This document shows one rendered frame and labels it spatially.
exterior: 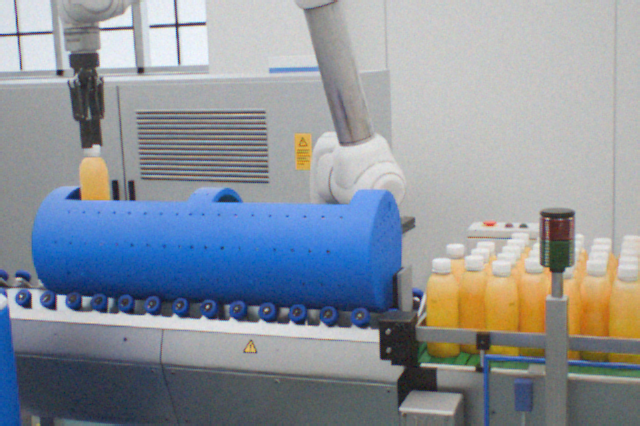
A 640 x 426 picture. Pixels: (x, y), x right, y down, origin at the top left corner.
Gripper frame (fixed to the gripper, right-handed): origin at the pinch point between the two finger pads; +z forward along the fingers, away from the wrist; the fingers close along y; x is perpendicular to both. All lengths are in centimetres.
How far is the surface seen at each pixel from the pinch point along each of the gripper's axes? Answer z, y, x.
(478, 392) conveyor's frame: 53, 21, 100
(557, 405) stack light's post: 49, 36, 117
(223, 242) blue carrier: 24.6, 12.8, 40.9
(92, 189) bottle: 13.6, 3.3, 1.1
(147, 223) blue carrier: 20.6, 11.3, 20.6
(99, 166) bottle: 8.0, 1.6, 2.6
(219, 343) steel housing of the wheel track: 49, 11, 37
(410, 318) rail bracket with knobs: 38, 21, 86
